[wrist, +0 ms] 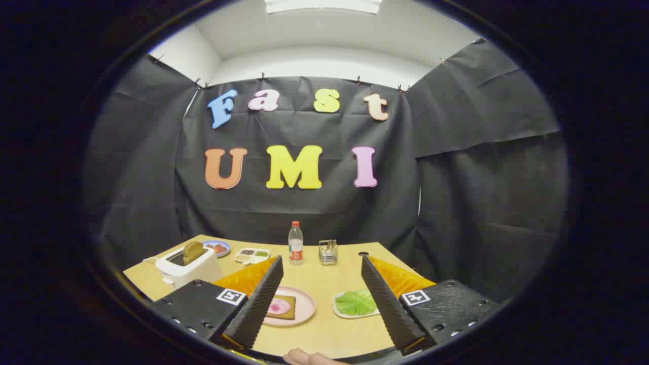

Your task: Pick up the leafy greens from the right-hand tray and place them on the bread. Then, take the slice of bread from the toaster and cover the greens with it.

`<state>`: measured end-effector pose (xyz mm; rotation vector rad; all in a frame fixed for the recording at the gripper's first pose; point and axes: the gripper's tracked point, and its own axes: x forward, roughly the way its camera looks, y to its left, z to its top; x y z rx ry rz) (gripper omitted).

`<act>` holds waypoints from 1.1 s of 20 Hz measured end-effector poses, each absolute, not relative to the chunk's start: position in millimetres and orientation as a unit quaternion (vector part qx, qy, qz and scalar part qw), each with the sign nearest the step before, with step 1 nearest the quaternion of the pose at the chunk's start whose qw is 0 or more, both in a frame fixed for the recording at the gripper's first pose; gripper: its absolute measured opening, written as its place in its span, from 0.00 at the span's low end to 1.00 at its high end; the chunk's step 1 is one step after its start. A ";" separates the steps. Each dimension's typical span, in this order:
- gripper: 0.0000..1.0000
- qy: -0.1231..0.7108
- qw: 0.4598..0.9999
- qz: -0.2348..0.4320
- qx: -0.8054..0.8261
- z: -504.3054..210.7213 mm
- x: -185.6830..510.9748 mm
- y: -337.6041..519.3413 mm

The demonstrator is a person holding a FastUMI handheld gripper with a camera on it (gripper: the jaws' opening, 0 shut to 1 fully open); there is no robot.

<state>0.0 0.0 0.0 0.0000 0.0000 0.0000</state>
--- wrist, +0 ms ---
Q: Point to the pink plate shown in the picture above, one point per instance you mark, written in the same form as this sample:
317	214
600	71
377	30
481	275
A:
304	306

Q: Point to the small white plate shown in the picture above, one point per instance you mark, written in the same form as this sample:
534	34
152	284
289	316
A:
336	310

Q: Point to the black backdrop cloth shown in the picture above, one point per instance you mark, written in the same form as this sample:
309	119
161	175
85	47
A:
314	213

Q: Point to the white divided seasoning tray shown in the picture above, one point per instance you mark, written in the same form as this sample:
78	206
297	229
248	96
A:
252	256

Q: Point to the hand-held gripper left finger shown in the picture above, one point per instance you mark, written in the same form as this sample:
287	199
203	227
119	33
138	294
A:
256	309

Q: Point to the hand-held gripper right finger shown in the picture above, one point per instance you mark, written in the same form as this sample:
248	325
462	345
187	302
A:
388	304

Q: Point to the clear bottle with red cap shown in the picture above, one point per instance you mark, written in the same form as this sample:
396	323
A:
295	248

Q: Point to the ceiling light panel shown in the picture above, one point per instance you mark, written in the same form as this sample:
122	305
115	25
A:
324	5

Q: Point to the brown toast slice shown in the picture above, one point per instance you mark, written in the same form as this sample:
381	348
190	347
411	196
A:
193	251

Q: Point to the green lettuce leaf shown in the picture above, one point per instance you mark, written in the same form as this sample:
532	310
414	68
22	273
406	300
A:
355	302

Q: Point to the brown meat patty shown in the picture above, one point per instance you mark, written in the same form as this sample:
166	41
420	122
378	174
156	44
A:
219	248

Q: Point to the flat brown bread slice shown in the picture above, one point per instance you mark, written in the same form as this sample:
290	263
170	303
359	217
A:
290	313

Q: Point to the white toaster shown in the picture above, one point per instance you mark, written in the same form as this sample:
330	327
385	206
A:
187	271

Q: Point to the blue plate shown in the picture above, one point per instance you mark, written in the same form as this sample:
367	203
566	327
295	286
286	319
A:
227	248

